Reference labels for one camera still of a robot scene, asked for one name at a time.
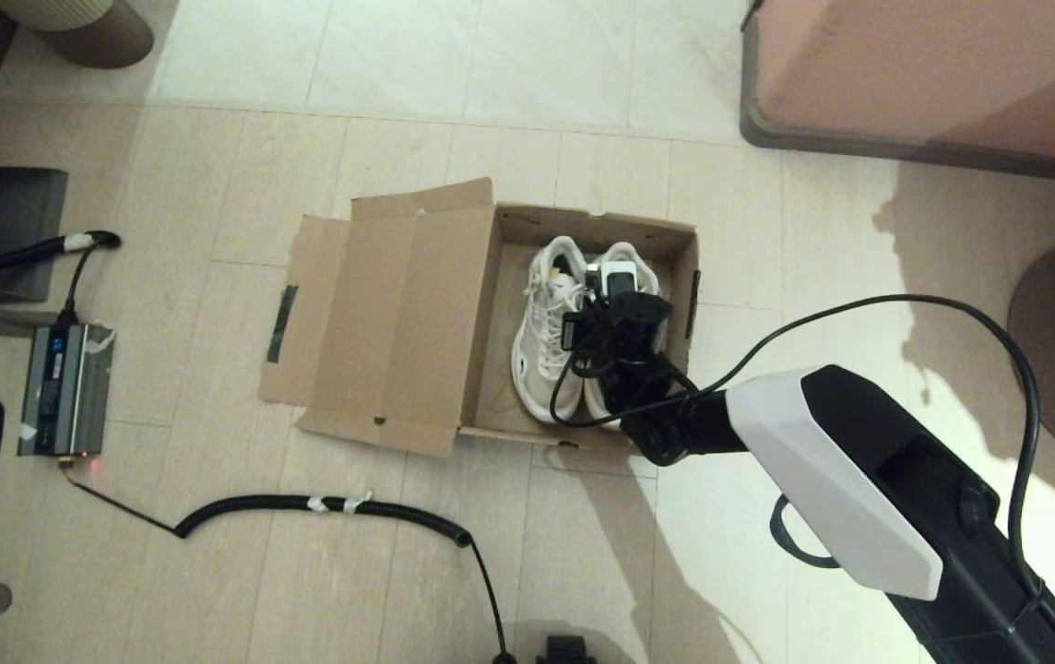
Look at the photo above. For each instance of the white lace-up sneaker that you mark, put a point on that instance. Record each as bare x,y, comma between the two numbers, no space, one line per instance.
541,360
643,267

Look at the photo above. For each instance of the brown cardboard shoe box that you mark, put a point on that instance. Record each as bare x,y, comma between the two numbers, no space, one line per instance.
380,323

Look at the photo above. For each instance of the round ribbed beige stool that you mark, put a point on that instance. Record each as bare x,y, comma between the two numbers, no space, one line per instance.
76,23

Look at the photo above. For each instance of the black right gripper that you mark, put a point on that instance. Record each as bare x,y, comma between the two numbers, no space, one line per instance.
629,341

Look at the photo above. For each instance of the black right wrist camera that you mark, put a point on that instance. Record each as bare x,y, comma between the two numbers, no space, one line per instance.
575,332

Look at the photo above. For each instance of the grey power inverter box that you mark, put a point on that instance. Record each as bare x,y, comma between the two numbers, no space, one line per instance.
66,387

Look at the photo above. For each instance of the grey black robot base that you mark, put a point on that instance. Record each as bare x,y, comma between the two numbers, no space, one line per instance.
566,651

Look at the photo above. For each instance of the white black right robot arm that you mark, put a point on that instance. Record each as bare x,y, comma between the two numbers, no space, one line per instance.
859,480

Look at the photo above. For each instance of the pink furniture with grey base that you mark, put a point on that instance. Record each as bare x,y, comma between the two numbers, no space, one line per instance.
933,74

